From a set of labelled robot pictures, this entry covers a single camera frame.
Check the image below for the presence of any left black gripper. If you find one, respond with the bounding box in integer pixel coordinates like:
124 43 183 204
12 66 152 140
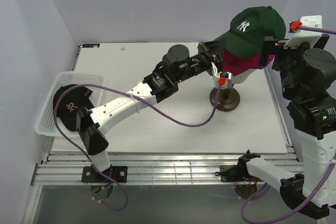
174 39 226 84

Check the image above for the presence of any pink baseball cap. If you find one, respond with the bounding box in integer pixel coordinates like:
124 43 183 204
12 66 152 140
222 49 265 71

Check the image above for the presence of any blue baseball cap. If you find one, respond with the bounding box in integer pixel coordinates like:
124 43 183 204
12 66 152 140
251 66 265 70

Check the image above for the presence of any dark green baseball cap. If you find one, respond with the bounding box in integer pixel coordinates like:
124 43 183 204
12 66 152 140
215 6 286 59

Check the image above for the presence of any dark brown mannequin stand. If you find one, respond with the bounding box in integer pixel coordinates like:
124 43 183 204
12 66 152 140
216 87 240 112

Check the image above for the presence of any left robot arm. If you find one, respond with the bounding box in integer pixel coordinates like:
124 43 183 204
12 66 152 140
76 39 226 182

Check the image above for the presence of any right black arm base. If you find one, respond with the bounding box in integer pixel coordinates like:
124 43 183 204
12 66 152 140
214 165 258 184

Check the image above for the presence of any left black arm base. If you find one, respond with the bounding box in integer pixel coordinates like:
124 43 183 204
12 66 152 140
81 166 128 183

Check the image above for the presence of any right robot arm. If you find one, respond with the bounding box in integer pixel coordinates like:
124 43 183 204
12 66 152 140
237 34 335 220

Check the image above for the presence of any small black label sticker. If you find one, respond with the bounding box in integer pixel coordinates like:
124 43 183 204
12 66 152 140
82 44 100 48

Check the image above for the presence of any black baseball cap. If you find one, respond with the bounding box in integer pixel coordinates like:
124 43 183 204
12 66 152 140
57 87 94 132

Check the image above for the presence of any white plastic basket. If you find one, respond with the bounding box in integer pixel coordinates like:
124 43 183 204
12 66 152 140
35 71 104 139

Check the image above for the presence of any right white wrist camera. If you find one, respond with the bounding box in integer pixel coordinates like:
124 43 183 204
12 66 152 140
284 15 322 49

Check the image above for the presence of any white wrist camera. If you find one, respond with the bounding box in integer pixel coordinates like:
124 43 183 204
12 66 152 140
284 15 322 49
211 62 233 90

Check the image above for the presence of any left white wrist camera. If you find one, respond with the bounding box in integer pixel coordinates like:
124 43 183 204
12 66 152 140
211 62 233 90

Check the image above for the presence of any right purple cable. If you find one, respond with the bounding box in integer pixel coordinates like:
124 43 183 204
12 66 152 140
240 26 336 222

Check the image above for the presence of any purple cable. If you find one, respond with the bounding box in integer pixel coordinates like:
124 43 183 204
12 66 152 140
240 26 336 222
52 78 224 211

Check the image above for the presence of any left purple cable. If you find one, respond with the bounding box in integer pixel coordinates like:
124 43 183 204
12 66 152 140
52 78 224 211

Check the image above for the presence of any aluminium rail frame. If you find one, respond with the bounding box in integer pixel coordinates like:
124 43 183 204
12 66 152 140
20 140 329 224

